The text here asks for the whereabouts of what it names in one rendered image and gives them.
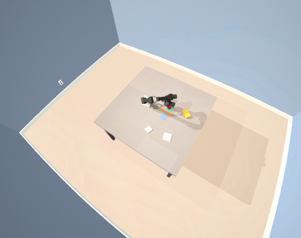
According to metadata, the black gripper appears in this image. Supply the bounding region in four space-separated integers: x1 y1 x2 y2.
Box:
167 100 176 107

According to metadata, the yellow rectangular block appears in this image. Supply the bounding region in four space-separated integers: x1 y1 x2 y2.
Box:
183 110 191 118

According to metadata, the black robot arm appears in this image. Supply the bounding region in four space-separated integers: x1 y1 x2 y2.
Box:
141 93 177 107

